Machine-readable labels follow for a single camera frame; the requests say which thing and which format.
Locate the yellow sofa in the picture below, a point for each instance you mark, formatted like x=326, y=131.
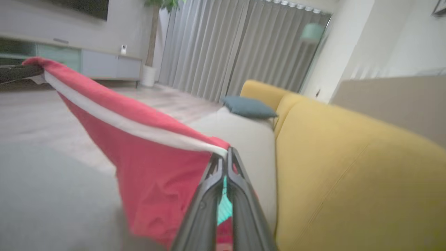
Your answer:
x=348, y=181

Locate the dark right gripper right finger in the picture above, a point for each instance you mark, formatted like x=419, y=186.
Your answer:
x=249, y=216

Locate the red shorts white trim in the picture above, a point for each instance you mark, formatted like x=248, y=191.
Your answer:
x=153, y=170

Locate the green indoor tree plant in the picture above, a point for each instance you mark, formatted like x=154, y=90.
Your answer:
x=153, y=35

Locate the black wall television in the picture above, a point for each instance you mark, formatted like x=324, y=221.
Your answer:
x=83, y=7

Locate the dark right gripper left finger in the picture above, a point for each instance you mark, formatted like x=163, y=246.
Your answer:
x=204, y=216

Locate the grey low tv cabinet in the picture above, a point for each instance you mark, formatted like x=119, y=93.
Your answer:
x=94, y=64

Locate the beige low partition panel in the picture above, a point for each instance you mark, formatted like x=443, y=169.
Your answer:
x=400, y=101

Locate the small white tabletop device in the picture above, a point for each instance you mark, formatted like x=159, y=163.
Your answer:
x=123, y=50

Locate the white plant pot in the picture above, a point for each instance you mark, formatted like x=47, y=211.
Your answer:
x=148, y=76

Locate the blue throw cushion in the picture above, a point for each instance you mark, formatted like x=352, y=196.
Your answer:
x=249, y=107

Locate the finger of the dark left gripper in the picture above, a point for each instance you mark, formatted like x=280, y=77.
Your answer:
x=17, y=74

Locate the grey fabric sofa seat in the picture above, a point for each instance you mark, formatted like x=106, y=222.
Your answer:
x=45, y=202

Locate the grey pleated curtain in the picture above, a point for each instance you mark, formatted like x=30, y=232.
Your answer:
x=244, y=45

